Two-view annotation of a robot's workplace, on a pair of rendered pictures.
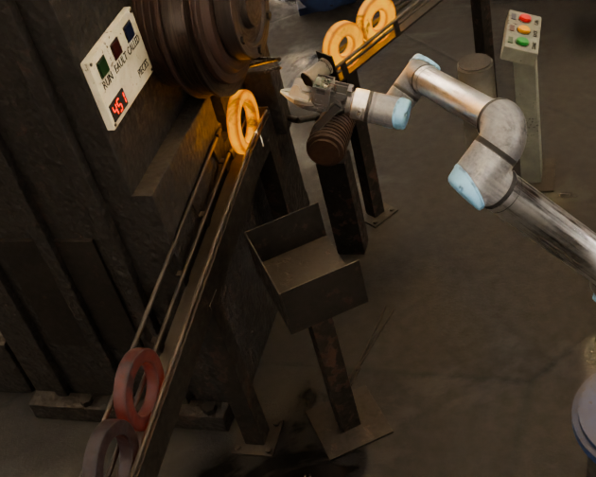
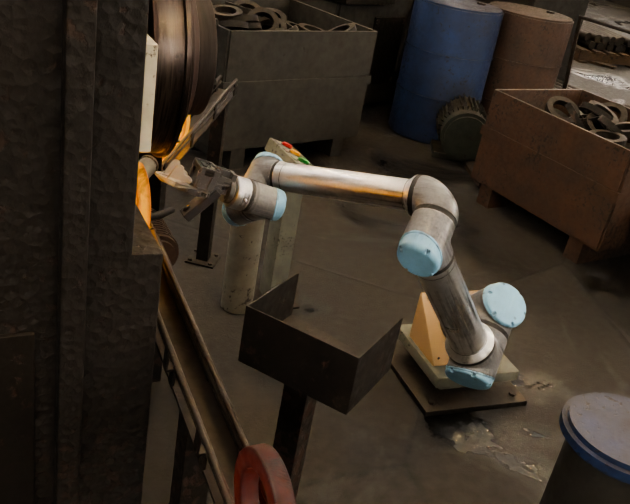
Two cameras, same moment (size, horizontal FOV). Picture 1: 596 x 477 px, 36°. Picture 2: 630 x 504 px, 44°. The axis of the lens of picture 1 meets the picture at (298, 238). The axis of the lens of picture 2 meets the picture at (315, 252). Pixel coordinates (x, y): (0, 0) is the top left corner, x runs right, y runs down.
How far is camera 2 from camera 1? 1.57 m
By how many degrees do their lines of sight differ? 46
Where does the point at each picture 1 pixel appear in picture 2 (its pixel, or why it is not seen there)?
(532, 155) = (282, 274)
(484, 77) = not seen: hidden behind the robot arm
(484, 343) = (341, 440)
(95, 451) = not seen: outside the picture
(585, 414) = (593, 442)
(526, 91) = (292, 210)
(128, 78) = not seen: hidden behind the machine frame
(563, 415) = (452, 486)
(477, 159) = (436, 223)
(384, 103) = (267, 190)
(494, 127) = (440, 195)
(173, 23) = (173, 40)
